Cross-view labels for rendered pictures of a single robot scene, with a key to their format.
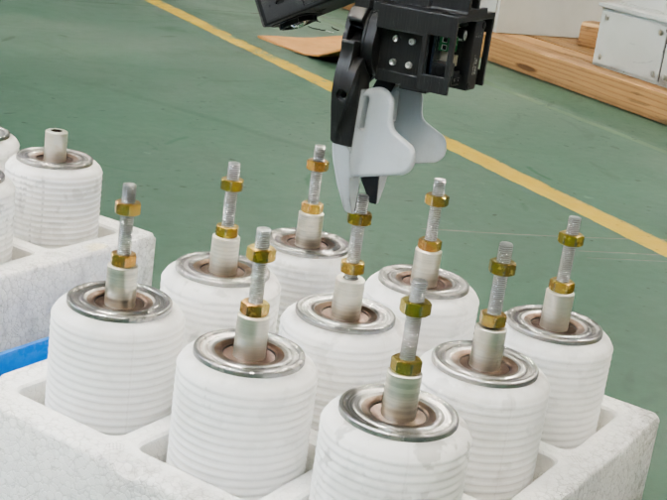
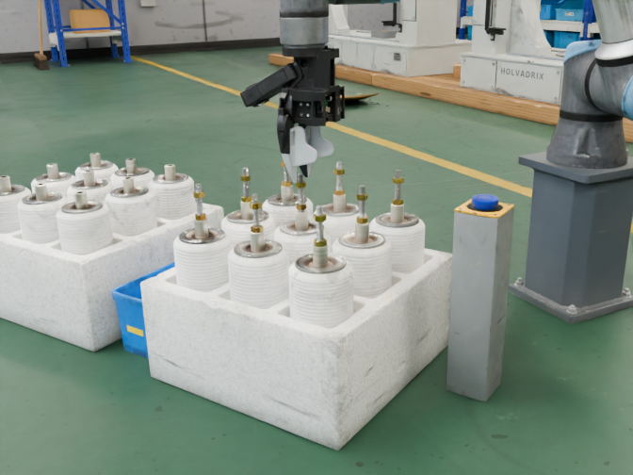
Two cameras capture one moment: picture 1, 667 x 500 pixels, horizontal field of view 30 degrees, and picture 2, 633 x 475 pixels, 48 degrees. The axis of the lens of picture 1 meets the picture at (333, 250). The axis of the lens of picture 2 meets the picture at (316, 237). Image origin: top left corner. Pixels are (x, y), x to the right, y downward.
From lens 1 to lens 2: 29 cm
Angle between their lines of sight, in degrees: 4
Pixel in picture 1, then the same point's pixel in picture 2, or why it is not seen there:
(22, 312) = (165, 251)
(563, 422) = (405, 262)
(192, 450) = (238, 292)
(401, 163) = (312, 157)
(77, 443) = (191, 297)
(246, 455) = (261, 291)
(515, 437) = (377, 269)
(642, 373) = not seen: hidden behind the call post
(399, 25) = (300, 98)
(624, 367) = not seen: hidden behind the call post
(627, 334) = not seen: hidden behind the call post
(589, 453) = (417, 273)
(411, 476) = (326, 287)
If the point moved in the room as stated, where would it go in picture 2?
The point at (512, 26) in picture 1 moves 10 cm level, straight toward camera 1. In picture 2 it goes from (416, 72) to (415, 73)
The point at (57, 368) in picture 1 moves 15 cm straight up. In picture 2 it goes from (179, 268) to (170, 178)
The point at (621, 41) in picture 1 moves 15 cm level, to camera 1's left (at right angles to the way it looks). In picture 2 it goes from (473, 72) to (445, 73)
